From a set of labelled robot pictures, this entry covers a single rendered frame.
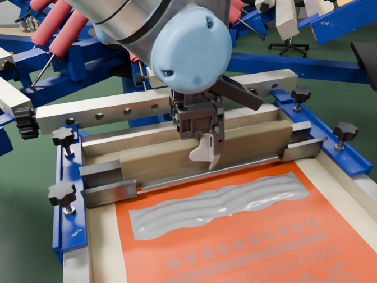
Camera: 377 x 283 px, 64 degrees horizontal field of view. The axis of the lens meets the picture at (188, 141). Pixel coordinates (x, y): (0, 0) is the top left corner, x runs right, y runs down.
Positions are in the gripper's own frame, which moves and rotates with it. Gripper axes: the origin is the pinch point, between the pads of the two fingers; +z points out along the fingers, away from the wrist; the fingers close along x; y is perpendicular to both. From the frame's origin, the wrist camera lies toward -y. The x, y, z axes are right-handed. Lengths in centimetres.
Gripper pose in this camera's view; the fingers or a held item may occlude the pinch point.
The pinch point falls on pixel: (210, 155)
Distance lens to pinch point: 62.0
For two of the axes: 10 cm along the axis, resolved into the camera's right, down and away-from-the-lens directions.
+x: 3.0, 5.9, -7.5
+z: 0.1, 7.8, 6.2
